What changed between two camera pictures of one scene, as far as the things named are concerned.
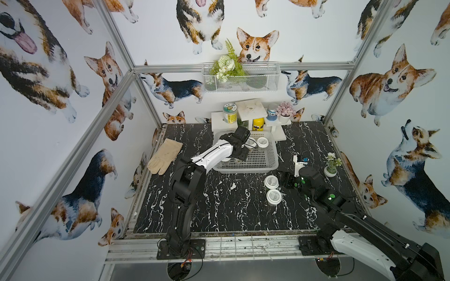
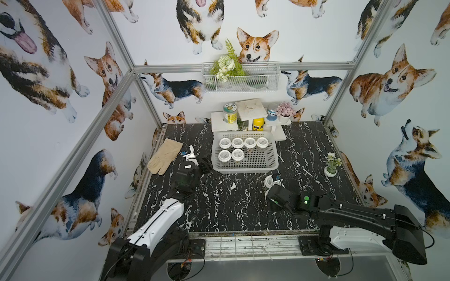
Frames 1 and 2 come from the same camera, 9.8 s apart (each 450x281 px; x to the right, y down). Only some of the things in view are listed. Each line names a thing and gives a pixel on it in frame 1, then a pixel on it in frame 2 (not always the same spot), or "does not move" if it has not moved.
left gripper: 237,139 → 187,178
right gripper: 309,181 → 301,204
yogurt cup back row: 251,143 does not move
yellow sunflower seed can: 229,113 does not move
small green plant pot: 244,123 does not move
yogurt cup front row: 262,142 does not move
